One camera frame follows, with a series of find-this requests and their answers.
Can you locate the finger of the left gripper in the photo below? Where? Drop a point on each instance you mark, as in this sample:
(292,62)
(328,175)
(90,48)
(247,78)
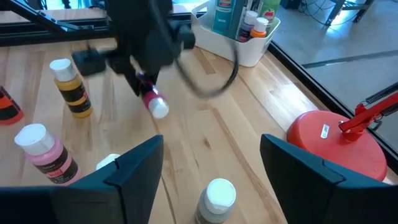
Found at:
(153,77)
(136,84)

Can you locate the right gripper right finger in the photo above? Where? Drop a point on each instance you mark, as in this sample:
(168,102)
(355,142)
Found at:
(326,199)

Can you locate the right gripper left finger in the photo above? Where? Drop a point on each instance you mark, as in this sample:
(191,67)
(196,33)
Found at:
(102,196)

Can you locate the magenta paint bottle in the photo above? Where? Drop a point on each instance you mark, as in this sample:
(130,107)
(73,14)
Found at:
(154,102)

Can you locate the yellow paint bottle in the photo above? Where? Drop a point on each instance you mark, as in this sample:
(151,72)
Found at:
(73,90)

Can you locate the dark grey large paint bottle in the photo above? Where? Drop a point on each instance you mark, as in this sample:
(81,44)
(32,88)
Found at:
(238,15)

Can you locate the orange paint bottle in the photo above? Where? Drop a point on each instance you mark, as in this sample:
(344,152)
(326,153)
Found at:
(259,29)

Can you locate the green large paint bottle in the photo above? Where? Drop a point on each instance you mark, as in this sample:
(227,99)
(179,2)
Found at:
(270,12)

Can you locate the pink paint bottle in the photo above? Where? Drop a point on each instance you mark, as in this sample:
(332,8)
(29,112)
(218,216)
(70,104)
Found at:
(49,158)

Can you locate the light grey paint bottle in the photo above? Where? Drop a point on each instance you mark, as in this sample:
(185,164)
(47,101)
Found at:
(216,202)

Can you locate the red-orange paint bottle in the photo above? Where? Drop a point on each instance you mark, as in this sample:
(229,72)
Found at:
(9,107)

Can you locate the red desk lamp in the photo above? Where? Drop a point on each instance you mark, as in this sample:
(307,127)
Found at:
(335,143)

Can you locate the white plastic bin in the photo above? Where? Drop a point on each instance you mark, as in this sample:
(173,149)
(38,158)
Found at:
(224,46)

